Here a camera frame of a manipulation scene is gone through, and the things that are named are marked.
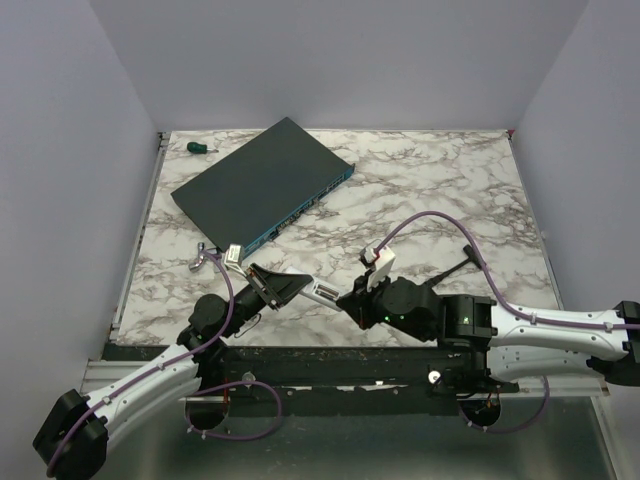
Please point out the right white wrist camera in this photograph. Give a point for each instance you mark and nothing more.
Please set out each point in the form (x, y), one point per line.
(377, 263)

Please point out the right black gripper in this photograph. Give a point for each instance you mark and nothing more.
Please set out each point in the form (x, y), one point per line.
(358, 302)

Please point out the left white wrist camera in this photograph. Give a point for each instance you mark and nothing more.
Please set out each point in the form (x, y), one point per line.
(233, 257)

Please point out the AAA battery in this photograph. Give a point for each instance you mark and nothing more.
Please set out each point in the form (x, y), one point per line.
(326, 293)

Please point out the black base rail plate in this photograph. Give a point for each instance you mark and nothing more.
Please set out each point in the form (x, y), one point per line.
(344, 381)

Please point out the chrome metal fitting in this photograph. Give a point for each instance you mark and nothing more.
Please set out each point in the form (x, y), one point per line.
(204, 254)

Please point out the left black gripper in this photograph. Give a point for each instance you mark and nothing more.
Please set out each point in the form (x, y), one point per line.
(278, 287)

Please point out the white remote control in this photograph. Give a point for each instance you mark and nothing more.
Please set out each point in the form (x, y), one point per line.
(308, 291)

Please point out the dark network switch blue front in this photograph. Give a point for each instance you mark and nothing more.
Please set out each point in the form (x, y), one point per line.
(247, 197)

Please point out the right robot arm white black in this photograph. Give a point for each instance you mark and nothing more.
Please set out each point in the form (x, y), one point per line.
(515, 341)

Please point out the black rectangular bar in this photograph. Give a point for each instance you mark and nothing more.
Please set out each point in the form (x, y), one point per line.
(470, 258)

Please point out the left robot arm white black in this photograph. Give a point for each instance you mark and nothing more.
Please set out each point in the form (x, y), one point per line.
(79, 430)

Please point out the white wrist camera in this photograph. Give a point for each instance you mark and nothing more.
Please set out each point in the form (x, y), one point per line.
(233, 257)
(377, 263)

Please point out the green handled screwdriver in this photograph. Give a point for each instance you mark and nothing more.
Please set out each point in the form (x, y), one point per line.
(196, 148)

